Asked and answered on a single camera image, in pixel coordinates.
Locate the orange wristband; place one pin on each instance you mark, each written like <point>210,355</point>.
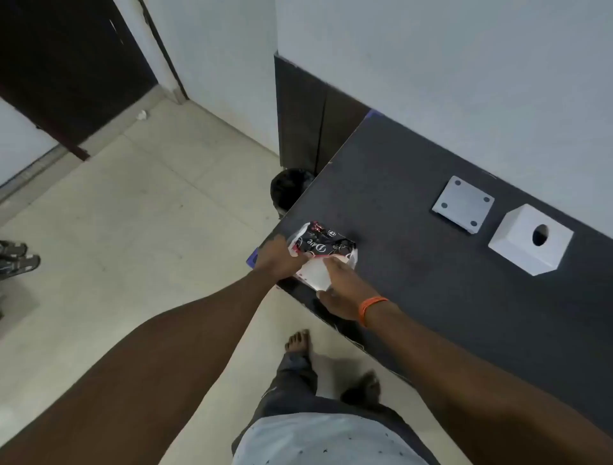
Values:
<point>369,306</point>

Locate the black trash bin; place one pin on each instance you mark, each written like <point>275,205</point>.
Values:
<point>289,189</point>

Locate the person's right hand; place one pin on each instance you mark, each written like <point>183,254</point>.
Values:
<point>347,292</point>

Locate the white box with round hole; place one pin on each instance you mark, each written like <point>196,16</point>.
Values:
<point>522,239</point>

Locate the person's left fingers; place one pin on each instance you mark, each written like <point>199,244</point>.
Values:
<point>296,258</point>

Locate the person's left foot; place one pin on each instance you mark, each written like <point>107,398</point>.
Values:
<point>298,341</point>

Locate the white square plate with holes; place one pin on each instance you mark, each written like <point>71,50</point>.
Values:
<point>463,203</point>

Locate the dark door frame strip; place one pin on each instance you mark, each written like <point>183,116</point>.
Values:
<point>165,50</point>

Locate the blue table corner guard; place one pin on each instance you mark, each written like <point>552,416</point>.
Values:
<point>373,114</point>
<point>252,257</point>

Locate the person's right foot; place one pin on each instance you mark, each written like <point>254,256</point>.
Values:
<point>361,390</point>

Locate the person's foot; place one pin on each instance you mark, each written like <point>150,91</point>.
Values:
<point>298,341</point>
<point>361,390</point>

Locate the person's right forearm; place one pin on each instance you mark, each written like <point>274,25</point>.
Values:
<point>479,383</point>

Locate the person's left hand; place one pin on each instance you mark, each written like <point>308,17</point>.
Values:
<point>275,258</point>

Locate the dark wooden door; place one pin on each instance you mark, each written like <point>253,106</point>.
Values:
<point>67,62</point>

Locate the person's right thumb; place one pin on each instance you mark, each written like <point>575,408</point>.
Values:
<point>325,297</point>

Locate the light grey shirt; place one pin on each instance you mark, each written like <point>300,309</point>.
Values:
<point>325,443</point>

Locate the grey trousers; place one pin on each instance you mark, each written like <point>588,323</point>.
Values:
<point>287,388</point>

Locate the black red white printed packet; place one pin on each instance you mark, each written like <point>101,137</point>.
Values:
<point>323,242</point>

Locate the person's left forearm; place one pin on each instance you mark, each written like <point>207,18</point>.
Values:
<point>143,369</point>

